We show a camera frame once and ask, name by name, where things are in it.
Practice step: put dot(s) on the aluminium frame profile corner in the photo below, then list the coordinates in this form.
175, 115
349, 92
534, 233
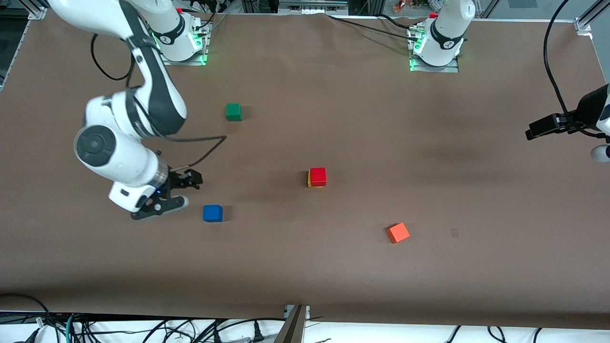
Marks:
584, 24
37, 13

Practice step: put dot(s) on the silver metal bracket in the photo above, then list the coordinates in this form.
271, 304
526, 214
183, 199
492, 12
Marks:
288, 312

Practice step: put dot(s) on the green cube block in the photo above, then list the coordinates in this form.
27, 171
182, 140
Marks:
233, 112

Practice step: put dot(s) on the black power plug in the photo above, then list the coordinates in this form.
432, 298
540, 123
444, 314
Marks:
258, 333

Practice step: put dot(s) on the yellow cube block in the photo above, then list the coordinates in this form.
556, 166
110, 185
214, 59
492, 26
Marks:
309, 183

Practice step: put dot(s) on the orange cube block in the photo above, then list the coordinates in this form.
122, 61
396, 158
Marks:
398, 233

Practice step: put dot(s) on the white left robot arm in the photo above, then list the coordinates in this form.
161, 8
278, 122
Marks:
443, 43

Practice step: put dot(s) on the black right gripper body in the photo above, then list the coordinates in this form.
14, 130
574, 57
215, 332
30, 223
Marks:
177, 181

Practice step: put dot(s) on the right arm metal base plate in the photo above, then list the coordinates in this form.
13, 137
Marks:
183, 62

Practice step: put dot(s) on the brown table cover sheet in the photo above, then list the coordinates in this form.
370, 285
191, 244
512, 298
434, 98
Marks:
286, 262

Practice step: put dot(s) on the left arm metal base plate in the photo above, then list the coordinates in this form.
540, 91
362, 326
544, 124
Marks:
436, 69

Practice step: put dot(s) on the grey metal beam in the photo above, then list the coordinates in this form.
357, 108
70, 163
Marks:
291, 331

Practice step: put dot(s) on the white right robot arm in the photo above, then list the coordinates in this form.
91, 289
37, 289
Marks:
119, 157

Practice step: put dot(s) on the aluminium bar with sockets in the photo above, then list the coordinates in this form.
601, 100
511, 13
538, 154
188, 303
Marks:
312, 5

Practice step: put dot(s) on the blue cube block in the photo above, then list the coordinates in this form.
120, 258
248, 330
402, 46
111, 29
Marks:
212, 213

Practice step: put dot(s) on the red cube block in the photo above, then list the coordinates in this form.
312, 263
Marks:
318, 176

